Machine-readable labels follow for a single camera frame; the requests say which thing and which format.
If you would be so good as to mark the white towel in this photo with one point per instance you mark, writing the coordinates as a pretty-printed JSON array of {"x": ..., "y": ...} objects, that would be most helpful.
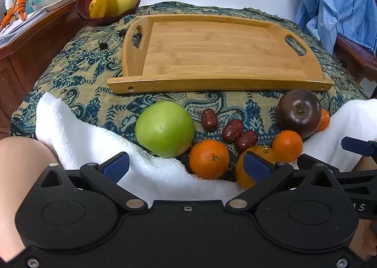
[{"x": 73, "y": 138}]

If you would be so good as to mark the yellow starfruit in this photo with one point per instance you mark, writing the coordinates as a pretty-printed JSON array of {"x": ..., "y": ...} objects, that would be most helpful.
[{"x": 103, "y": 5}]

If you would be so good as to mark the small orange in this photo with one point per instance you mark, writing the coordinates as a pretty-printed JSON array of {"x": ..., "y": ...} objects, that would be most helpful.
[
  {"x": 324, "y": 120},
  {"x": 209, "y": 159},
  {"x": 287, "y": 145}
]

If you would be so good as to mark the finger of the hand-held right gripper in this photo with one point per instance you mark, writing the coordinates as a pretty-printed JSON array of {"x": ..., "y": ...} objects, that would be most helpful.
[
  {"x": 306, "y": 159},
  {"x": 355, "y": 145}
]

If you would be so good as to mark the yellow mango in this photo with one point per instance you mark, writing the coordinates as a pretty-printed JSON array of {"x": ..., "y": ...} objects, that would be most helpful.
[{"x": 125, "y": 1}]

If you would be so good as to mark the wooden chair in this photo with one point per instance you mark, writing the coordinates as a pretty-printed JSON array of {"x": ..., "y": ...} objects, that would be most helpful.
[{"x": 356, "y": 58}]

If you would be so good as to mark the dark purple tomato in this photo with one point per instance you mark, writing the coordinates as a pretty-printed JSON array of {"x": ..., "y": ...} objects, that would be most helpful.
[{"x": 294, "y": 120}]

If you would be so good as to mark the patterned teal and beige blanket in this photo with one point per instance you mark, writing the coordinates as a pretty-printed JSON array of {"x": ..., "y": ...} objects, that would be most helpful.
[{"x": 88, "y": 64}]

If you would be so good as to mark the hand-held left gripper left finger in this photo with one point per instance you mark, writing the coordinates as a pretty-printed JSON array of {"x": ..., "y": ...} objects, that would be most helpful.
[{"x": 116, "y": 165}]

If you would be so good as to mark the person's leg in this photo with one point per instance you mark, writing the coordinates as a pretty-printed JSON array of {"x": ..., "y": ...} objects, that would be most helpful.
[
  {"x": 20, "y": 167},
  {"x": 363, "y": 244}
]

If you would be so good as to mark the large mottled orange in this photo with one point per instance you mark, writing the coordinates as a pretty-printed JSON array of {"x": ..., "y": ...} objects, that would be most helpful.
[{"x": 242, "y": 176}]

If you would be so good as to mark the stack of papers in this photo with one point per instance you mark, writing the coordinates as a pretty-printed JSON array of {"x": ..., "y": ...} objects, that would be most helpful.
[{"x": 17, "y": 25}]

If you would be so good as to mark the person's right leg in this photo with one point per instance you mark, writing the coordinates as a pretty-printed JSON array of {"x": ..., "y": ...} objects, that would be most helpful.
[{"x": 363, "y": 244}]

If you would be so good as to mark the person's left leg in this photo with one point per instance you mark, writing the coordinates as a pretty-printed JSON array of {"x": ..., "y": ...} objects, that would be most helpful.
[{"x": 20, "y": 167}]

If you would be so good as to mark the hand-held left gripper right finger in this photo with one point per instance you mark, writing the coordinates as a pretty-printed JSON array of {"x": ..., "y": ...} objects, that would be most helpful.
[{"x": 257, "y": 167}]

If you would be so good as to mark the red fruit bowl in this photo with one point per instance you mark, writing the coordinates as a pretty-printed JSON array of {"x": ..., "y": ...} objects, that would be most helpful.
[{"x": 100, "y": 21}]

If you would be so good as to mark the wooden cabinet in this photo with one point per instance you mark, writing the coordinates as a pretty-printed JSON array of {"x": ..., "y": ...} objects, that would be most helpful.
[{"x": 29, "y": 50}]

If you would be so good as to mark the red date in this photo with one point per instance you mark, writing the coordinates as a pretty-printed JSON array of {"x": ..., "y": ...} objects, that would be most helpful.
[
  {"x": 232, "y": 131},
  {"x": 246, "y": 141},
  {"x": 209, "y": 120}
]

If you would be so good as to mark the green apple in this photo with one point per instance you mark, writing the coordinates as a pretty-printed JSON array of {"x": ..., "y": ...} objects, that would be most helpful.
[{"x": 163, "y": 129}]

